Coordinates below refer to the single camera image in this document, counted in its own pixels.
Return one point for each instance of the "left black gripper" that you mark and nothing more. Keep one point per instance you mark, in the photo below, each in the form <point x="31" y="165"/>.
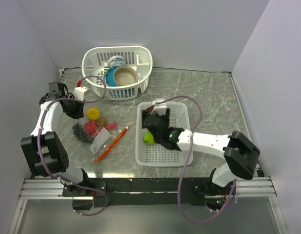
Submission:
<point x="79" y="113"/>

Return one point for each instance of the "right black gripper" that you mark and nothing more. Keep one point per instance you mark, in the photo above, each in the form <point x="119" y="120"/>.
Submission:
<point x="165" y="118"/>

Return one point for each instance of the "yellow fake lemon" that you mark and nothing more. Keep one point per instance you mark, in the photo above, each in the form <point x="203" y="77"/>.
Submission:
<point x="93" y="114"/>

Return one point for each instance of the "dark fake grapes bunch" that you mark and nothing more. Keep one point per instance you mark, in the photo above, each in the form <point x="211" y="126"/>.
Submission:
<point x="80" y="133"/>

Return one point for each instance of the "green fake lime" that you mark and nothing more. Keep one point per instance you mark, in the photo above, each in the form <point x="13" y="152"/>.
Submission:
<point x="148" y="138"/>

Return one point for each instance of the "red fake apple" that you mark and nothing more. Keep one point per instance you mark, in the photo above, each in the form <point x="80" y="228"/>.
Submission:
<point x="90" y="127"/>

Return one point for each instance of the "brown fake potato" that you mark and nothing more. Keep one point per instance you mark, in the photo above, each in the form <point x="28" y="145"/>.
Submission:
<point x="101" y="122"/>

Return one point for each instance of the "clear zip top bag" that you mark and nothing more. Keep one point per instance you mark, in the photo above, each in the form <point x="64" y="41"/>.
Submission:
<point x="103" y="143"/>

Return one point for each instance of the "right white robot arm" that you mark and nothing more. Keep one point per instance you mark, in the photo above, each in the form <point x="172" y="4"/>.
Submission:
<point x="240" y="154"/>

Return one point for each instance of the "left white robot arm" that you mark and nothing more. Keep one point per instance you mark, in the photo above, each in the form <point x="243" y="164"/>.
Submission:
<point x="43" y="150"/>

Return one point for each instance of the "white perforated rectangular basket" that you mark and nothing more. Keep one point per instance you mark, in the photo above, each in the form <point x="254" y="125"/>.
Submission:
<point x="156" y="155"/>

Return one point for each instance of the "blue scalloped plate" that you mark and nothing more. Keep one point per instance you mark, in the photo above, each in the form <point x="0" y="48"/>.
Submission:
<point x="109" y="78"/>

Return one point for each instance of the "beige ceramic bowl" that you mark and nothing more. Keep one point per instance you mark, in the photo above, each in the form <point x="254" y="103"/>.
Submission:
<point x="125" y="75"/>

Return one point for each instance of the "white round dish rack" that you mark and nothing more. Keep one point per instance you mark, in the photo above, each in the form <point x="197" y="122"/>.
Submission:
<point x="94" y="66"/>

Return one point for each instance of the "blue floral white bowl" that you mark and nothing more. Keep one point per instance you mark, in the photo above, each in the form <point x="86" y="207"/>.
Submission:
<point x="116" y="61"/>

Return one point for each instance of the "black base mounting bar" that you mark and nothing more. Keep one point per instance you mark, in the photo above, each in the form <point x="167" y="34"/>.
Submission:
<point x="99" y="199"/>

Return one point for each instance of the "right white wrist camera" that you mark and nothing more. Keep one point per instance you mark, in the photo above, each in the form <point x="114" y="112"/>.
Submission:
<point x="159" y="107"/>

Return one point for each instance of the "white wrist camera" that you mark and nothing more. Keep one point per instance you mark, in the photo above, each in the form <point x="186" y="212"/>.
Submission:
<point x="159" y="107"/>
<point x="79" y="92"/>

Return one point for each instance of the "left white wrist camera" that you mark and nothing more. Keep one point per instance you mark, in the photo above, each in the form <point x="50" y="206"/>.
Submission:
<point x="79" y="92"/>

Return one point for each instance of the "aluminium frame rail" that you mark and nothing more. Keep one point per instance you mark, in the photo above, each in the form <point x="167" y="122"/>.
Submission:
<point x="54" y="189"/>

